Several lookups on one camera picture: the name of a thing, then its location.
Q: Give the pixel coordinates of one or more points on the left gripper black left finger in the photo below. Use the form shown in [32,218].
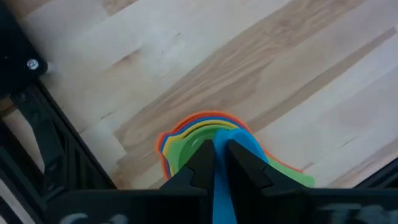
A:
[197,171]

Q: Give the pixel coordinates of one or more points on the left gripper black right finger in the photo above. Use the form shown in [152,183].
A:
[248,171]

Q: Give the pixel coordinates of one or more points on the turquoise measuring cup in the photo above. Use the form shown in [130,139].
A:
[222,202]

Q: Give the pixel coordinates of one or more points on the yellow measuring cup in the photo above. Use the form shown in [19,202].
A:
[203,123]

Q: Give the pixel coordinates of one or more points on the orange measuring cup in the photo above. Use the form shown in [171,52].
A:
[205,113]

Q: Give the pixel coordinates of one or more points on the black robot mounting frame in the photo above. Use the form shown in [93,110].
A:
[37,140]

